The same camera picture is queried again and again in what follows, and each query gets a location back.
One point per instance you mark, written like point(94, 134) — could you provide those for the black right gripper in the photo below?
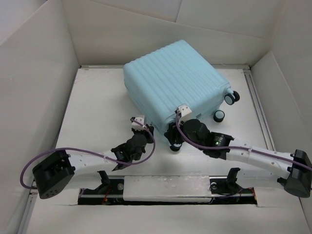
point(173, 129)

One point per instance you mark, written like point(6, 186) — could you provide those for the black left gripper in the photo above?
point(148, 140)

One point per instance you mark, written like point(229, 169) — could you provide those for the light blue hard-shell suitcase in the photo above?
point(176, 77)

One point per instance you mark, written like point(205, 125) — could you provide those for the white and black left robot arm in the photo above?
point(54, 173)

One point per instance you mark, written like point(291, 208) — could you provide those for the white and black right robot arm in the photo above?
point(291, 172)

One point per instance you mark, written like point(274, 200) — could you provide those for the black base rail with white cover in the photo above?
point(167, 190)

